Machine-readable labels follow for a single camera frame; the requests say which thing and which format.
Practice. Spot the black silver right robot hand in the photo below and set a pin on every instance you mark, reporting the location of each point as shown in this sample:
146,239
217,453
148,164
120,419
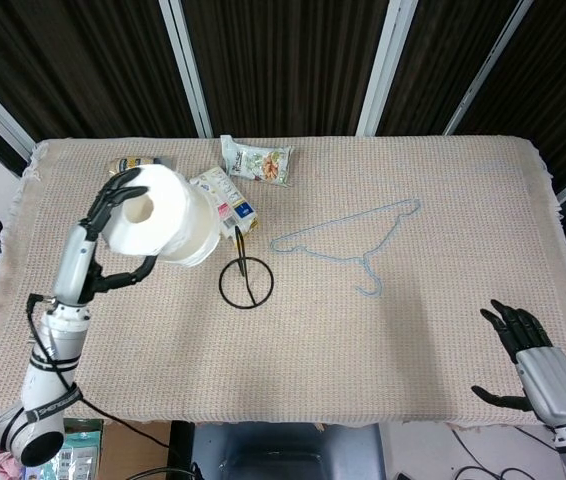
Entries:
548,375

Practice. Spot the green white snack bag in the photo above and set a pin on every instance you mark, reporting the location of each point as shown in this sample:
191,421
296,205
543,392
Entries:
258,162

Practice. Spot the green printed package stack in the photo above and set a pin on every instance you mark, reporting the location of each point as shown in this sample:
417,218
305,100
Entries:
80,450

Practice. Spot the white pink snack package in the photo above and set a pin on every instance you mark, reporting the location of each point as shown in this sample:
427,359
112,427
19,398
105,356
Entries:
233,205

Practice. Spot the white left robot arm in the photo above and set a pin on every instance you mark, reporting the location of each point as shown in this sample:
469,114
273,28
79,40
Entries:
53,360

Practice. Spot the beige waffle tablecloth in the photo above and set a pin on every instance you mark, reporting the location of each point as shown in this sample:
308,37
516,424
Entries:
363,340

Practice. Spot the dark pleated curtain panel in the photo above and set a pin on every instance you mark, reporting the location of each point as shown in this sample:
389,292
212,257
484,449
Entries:
438,60
88,65
288,65
563,75

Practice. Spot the small tan snack packet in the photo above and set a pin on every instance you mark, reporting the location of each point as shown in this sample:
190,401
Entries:
133,163

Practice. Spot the pink cloth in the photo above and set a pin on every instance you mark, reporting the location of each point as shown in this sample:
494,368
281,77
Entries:
3,467

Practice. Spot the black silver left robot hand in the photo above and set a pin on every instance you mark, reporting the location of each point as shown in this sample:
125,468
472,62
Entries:
75,260

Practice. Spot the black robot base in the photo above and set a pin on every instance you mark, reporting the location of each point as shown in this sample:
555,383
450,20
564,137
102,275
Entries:
288,455

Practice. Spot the white paper towel roll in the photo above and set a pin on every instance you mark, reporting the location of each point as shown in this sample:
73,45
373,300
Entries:
163,210

